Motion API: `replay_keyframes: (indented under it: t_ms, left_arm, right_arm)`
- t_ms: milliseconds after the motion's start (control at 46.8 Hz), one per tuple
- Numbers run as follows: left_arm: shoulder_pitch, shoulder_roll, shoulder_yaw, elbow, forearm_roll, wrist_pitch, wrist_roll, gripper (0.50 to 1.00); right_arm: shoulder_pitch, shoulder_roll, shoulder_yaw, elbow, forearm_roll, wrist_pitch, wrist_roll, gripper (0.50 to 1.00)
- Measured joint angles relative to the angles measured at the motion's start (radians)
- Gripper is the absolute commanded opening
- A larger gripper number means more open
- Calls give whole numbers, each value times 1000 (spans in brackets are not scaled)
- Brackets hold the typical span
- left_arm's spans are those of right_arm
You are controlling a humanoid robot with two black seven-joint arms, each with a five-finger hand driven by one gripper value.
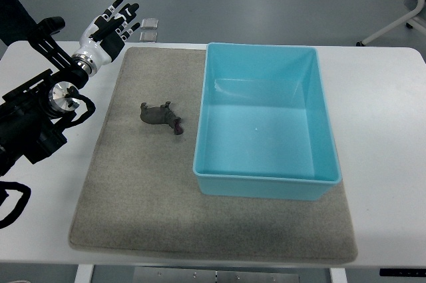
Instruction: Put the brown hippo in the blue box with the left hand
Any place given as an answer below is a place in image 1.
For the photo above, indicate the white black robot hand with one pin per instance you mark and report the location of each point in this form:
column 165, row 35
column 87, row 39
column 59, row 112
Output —
column 104, row 38

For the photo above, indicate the brown toy hippo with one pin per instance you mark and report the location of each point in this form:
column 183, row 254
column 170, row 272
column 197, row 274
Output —
column 161, row 115

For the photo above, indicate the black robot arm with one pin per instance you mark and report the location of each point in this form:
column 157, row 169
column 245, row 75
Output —
column 35, row 114

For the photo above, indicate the blue plastic box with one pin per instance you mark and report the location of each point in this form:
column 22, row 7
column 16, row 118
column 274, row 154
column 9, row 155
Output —
column 264, row 128

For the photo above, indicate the lower floor outlet plate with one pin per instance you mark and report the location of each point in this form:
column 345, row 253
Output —
column 148, row 36

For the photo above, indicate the grey felt mat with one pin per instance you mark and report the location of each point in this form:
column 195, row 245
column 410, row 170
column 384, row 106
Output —
column 141, row 196

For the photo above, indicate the black table control panel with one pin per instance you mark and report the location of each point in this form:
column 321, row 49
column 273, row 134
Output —
column 403, row 272

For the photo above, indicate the metal table frame bracket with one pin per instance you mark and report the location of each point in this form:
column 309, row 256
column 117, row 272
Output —
column 152, row 274

